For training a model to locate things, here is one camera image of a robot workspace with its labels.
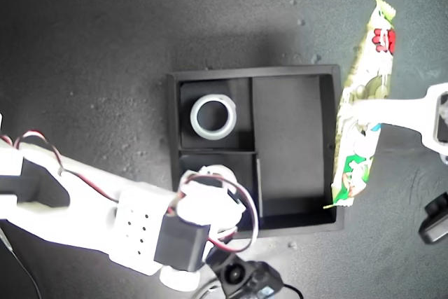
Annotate green printed snack bar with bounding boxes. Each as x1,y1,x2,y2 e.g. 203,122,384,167
322,0,398,209

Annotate large white tape roll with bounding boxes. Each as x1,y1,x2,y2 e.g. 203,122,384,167
189,95,238,141

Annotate black compartment tray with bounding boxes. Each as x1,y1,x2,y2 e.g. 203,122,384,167
164,64,346,241

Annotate black camera cable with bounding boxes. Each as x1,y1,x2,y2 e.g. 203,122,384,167
195,277,304,299

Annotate arm motor wires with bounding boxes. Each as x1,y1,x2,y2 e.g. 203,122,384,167
0,130,122,204

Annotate thin black cable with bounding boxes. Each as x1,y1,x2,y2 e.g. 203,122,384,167
0,228,43,299

